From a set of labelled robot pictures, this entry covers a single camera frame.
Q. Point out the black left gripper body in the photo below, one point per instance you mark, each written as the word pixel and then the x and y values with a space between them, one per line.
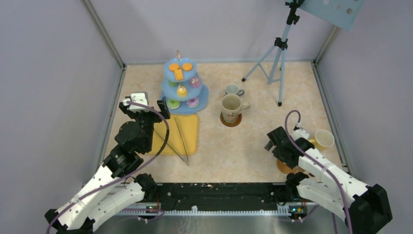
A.
pixel 147 120

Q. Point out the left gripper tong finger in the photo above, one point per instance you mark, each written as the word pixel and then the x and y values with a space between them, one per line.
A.
pixel 172 147
pixel 186 158

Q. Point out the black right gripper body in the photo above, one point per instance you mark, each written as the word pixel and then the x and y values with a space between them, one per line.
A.
pixel 278 154

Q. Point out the green glazed donut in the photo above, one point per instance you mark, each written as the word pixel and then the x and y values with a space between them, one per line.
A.
pixel 173 104

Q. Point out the yellow serving tray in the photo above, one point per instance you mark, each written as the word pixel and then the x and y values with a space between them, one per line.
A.
pixel 189 127

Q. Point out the light brown wooden coaster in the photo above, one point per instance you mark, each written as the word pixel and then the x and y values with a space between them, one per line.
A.
pixel 287 170

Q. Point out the green cupcake with topping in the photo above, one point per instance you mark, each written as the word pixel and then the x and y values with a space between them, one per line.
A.
pixel 172 83

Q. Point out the yellow cupcake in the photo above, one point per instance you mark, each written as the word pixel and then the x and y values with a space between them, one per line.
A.
pixel 182 91

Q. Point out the purple donut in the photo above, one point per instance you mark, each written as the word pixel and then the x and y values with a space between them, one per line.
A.
pixel 193 102

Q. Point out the cream cup front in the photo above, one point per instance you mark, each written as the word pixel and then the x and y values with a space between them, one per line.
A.
pixel 322 140

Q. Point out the cream cup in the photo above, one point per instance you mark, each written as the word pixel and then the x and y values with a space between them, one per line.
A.
pixel 232 106
pixel 322 140

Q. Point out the dark brown wooden saucer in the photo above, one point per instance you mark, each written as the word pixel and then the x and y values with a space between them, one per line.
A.
pixel 230 124

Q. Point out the grey mug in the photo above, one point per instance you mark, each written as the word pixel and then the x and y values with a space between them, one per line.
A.
pixel 233 88

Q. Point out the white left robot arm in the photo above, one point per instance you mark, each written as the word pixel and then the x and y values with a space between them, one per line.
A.
pixel 116 183

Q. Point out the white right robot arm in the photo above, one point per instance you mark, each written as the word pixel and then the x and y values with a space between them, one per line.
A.
pixel 365 209

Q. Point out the blue three-tier cake stand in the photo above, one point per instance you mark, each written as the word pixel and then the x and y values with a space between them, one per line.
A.
pixel 201 92

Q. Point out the light blue tripod stand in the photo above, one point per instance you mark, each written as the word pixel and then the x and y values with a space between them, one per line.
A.
pixel 281 43

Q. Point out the light blue perforated panel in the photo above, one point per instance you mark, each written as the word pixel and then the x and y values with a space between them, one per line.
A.
pixel 340 13

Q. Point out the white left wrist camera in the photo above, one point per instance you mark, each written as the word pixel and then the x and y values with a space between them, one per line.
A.
pixel 137 97

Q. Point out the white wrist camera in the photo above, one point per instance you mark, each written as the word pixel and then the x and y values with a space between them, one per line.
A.
pixel 137 97
pixel 300 132

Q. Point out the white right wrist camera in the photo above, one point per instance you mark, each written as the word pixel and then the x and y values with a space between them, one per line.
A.
pixel 300 132

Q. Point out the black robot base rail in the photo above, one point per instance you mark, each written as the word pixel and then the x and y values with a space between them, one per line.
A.
pixel 261 192

